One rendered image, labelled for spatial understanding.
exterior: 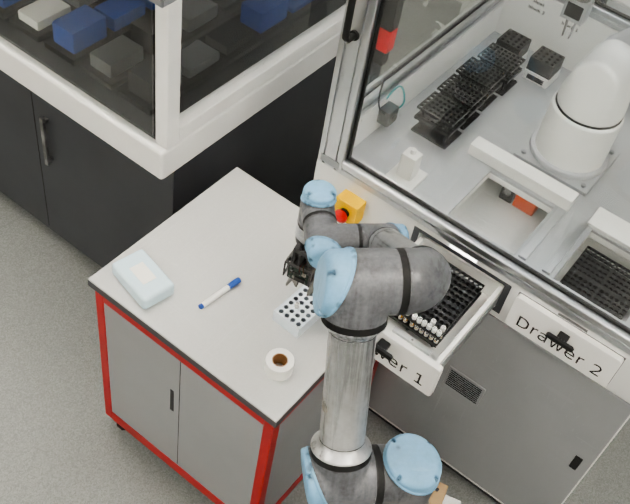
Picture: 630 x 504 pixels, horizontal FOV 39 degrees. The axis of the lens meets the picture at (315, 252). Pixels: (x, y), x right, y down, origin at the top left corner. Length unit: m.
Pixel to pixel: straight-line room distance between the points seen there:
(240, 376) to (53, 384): 1.04
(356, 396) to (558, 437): 1.06
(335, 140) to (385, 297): 0.92
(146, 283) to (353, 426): 0.83
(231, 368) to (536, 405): 0.85
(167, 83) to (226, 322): 0.62
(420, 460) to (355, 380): 0.24
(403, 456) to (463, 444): 1.10
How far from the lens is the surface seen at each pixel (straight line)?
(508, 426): 2.63
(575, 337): 2.24
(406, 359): 2.09
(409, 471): 1.71
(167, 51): 2.23
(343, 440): 1.64
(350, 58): 2.16
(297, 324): 2.23
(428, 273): 1.49
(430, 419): 2.82
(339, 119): 2.28
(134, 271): 2.28
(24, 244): 3.44
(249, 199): 2.53
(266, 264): 2.37
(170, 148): 2.45
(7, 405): 3.04
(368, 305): 1.47
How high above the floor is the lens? 2.57
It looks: 48 degrees down
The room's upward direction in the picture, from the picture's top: 11 degrees clockwise
